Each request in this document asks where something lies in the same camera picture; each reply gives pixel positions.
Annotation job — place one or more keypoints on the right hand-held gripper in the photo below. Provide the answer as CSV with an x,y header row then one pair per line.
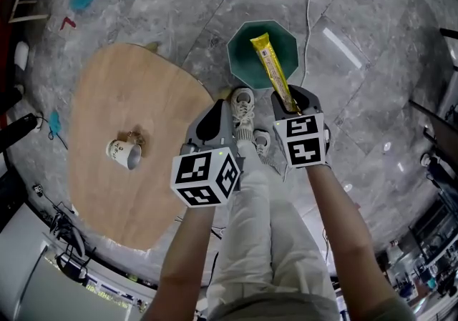
x,y
304,141

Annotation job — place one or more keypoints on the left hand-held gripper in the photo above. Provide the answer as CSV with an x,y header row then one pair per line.
x,y
200,176

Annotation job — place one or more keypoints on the yellow long wrapper trash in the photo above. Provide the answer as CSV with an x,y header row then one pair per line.
x,y
270,58

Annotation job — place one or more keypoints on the green octagonal trash bin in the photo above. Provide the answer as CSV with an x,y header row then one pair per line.
x,y
243,58

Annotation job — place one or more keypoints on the brown wrapper trash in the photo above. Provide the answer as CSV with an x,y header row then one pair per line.
x,y
136,137

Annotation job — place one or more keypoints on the white paper cup trash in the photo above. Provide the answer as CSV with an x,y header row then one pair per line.
x,y
123,153

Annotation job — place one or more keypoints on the person's right forearm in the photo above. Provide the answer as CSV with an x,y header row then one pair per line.
x,y
343,237

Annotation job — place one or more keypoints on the person's left forearm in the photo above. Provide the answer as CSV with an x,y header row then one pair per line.
x,y
186,259

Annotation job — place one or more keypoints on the person's left white shoe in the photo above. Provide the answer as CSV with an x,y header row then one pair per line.
x,y
243,108

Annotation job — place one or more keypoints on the person's white shoe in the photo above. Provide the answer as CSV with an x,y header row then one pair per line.
x,y
263,142
243,108

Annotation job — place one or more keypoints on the person's right white shoe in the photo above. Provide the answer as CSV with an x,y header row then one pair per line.
x,y
263,142

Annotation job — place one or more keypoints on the person's beige trousers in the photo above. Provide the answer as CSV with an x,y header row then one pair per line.
x,y
257,233

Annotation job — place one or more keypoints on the small teal fuzzy patch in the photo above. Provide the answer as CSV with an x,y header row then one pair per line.
x,y
54,123

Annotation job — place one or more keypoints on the person's grey-green shirt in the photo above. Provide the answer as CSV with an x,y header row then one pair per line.
x,y
286,307

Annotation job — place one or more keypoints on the black box device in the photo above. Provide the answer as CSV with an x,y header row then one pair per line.
x,y
16,132

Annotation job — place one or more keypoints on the white rounded device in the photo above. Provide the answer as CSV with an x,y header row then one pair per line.
x,y
21,55

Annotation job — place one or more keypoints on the white cabinet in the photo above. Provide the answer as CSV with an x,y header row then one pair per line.
x,y
43,276

